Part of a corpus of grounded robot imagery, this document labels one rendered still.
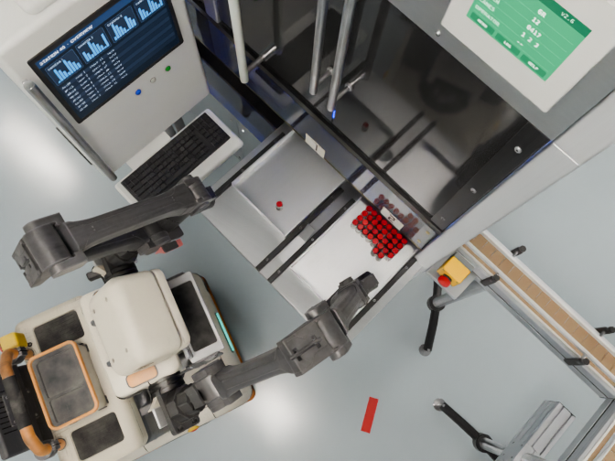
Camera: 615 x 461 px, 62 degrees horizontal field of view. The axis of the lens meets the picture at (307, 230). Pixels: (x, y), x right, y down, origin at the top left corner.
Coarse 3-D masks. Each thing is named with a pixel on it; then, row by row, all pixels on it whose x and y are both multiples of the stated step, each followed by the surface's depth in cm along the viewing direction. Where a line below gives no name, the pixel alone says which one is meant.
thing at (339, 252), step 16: (352, 208) 174; (336, 224) 173; (320, 240) 171; (336, 240) 171; (352, 240) 171; (304, 256) 169; (320, 256) 170; (336, 256) 170; (352, 256) 170; (368, 256) 170; (384, 256) 170; (400, 256) 171; (304, 272) 168; (320, 272) 168; (336, 272) 168; (352, 272) 169; (384, 272) 169; (320, 288) 167; (336, 288) 167
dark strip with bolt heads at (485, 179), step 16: (528, 128) 85; (512, 144) 90; (528, 144) 87; (544, 144) 85; (496, 160) 98; (512, 160) 94; (480, 176) 105; (496, 176) 101; (464, 192) 115; (480, 192) 110; (448, 208) 126; (464, 208) 120; (448, 224) 133
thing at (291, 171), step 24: (288, 144) 179; (264, 168) 177; (288, 168) 177; (312, 168) 177; (240, 192) 172; (264, 192) 174; (288, 192) 175; (312, 192) 175; (264, 216) 169; (288, 216) 173
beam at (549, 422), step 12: (540, 408) 202; (552, 408) 195; (564, 408) 193; (528, 420) 202; (540, 420) 194; (552, 420) 193; (564, 420) 192; (528, 432) 194; (540, 432) 190; (552, 432) 190; (564, 432) 191; (516, 444) 194; (528, 444) 189; (540, 444) 189; (552, 444) 189; (504, 456) 194; (516, 456) 188; (540, 456) 188
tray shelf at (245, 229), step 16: (288, 128) 181; (224, 176) 175; (224, 192) 174; (352, 192) 176; (224, 208) 173; (240, 208) 173; (336, 208) 174; (224, 224) 171; (240, 224) 171; (256, 224) 172; (320, 224) 173; (240, 240) 170; (256, 240) 170; (272, 240) 170; (256, 256) 169; (272, 272) 168; (288, 272) 168; (416, 272) 170; (288, 288) 167; (304, 288) 167; (400, 288) 168; (304, 304) 165; (384, 304) 167; (368, 320) 165; (352, 336) 164
